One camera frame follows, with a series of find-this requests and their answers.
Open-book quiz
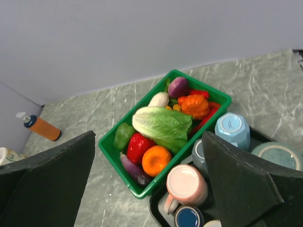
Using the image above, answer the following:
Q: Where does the toy red bell pepper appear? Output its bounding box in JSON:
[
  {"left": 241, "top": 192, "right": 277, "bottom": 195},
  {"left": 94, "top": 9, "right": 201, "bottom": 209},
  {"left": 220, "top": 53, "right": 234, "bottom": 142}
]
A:
[{"left": 126, "top": 132, "right": 156, "bottom": 165}]

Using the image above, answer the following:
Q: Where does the white ceramic mug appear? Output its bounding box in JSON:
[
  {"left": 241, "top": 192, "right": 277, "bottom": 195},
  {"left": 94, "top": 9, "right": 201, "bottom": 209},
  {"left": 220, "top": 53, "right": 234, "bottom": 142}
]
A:
[{"left": 203, "top": 220, "right": 222, "bottom": 227}]

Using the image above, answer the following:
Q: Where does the toy green bell pepper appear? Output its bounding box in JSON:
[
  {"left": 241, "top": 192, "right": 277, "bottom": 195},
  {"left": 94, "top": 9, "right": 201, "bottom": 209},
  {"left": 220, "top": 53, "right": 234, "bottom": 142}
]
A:
[{"left": 114, "top": 122, "right": 135, "bottom": 151}]

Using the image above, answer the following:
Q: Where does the pink ceramic mug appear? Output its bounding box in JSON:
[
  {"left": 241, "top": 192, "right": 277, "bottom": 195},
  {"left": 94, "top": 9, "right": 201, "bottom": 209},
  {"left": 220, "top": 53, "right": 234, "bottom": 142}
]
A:
[{"left": 164, "top": 164, "right": 208, "bottom": 214}]

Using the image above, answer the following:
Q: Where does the toy purple eggplant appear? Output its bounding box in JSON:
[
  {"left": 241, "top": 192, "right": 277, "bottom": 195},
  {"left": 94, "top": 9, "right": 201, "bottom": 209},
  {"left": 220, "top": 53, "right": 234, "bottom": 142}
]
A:
[{"left": 120, "top": 152, "right": 152, "bottom": 188}]

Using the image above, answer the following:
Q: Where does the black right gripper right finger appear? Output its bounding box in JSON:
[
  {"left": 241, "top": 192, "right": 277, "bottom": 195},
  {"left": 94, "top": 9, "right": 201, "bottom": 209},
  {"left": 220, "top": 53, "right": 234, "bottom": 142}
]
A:
[{"left": 202, "top": 131, "right": 303, "bottom": 227}]

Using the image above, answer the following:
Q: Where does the toy orange pumpkin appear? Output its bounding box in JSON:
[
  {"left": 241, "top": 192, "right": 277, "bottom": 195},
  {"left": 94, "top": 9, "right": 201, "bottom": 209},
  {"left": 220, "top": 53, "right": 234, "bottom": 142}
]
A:
[{"left": 178, "top": 95, "right": 210, "bottom": 120}]

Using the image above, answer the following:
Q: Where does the dark blue glazed mug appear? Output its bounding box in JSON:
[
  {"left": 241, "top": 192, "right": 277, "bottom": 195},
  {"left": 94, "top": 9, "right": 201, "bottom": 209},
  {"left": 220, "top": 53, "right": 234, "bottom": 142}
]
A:
[{"left": 174, "top": 206, "right": 205, "bottom": 227}]

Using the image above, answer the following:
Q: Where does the toy white radish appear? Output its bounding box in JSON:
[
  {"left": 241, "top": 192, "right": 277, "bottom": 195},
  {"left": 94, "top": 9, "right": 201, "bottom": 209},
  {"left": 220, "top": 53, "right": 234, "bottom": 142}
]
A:
[{"left": 148, "top": 92, "right": 169, "bottom": 107}]

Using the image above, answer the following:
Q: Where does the grey blue mug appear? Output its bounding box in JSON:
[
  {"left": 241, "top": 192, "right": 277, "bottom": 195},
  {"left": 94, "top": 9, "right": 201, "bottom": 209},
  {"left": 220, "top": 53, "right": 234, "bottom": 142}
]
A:
[{"left": 180, "top": 139, "right": 209, "bottom": 179}]

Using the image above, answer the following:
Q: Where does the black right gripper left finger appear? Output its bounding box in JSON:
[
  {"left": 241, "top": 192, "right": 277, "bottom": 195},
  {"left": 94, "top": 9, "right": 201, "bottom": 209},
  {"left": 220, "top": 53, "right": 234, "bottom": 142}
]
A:
[{"left": 0, "top": 131, "right": 95, "bottom": 227}]

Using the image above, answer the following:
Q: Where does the orange spray bottle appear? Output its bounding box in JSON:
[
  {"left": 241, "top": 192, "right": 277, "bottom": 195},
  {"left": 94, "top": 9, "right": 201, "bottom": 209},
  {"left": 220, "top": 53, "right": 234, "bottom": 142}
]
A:
[{"left": 16, "top": 112, "right": 62, "bottom": 141}]

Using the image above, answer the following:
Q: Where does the green plastic crate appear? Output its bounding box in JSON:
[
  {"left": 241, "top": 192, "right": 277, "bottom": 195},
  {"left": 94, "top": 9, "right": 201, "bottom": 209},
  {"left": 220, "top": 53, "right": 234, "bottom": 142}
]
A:
[{"left": 98, "top": 70, "right": 232, "bottom": 199}]

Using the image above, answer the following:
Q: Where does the toy lettuce head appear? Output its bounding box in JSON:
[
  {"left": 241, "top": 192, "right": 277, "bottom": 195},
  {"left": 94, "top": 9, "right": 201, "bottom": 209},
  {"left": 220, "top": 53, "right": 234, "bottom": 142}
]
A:
[{"left": 132, "top": 106, "right": 193, "bottom": 154}]

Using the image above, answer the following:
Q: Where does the toy purple turnip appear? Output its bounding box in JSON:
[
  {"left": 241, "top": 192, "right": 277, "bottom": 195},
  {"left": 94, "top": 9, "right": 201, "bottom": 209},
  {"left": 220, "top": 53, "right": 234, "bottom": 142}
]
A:
[{"left": 168, "top": 77, "right": 189, "bottom": 99}]

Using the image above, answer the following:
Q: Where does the toy orange fruit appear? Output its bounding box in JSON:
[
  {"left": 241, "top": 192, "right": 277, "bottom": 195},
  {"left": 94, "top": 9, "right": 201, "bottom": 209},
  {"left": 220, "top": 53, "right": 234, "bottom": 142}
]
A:
[{"left": 142, "top": 145, "right": 172, "bottom": 177}]

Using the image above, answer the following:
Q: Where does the light blue faceted mug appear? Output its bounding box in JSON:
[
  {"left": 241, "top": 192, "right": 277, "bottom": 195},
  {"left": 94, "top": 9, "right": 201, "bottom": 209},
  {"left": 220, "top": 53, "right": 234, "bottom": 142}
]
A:
[{"left": 215, "top": 113, "right": 250, "bottom": 151}]

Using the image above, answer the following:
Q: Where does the black plastic tray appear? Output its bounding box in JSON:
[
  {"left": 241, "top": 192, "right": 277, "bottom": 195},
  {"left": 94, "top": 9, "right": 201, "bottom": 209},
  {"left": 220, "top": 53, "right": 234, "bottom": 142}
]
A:
[{"left": 149, "top": 127, "right": 274, "bottom": 227}]

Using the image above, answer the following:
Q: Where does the white toilet paper roll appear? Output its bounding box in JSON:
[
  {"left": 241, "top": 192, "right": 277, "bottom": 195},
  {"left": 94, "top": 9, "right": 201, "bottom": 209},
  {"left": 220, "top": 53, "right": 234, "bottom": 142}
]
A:
[{"left": 0, "top": 147, "right": 26, "bottom": 166}]

